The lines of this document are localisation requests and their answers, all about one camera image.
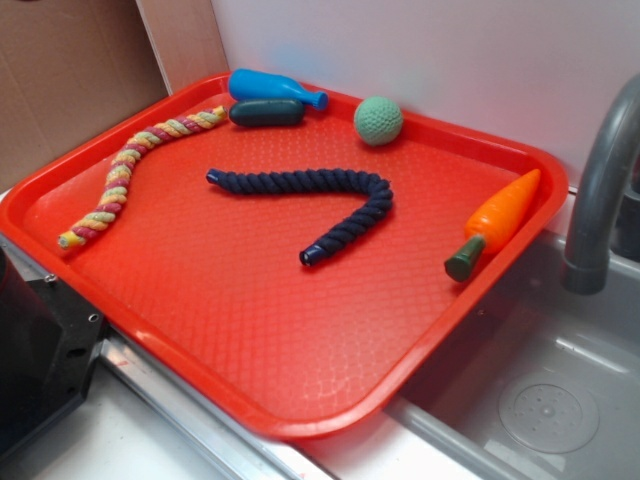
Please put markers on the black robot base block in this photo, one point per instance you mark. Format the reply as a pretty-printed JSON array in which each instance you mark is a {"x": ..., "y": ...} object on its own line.
[{"x": 50, "y": 340}]

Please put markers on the red plastic tray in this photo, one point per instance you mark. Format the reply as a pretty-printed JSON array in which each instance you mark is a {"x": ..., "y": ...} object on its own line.
[{"x": 210, "y": 283}]

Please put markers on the green dimpled ball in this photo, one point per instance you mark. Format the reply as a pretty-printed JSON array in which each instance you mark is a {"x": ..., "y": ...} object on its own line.
[{"x": 378, "y": 121}]

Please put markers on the dark green capsule toy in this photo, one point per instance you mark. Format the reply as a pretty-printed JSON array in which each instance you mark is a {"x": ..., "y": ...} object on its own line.
[{"x": 267, "y": 112}]

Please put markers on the blue toy bowling pin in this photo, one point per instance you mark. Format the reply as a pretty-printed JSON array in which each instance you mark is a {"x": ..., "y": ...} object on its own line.
[{"x": 246, "y": 84}]

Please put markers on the orange toy carrot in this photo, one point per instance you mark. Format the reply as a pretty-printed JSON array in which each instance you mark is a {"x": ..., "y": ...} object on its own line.
[{"x": 489, "y": 229}]

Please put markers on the grey toy sink basin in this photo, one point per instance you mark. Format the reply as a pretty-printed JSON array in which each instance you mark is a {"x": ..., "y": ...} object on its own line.
[{"x": 536, "y": 382}]

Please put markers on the grey toy faucet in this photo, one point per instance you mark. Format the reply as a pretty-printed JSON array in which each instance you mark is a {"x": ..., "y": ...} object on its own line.
[{"x": 605, "y": 215}]

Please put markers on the brown cardboard panel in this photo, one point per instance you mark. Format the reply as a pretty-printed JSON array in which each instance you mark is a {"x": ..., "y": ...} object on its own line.
[{"x": 72, "y": 69}]

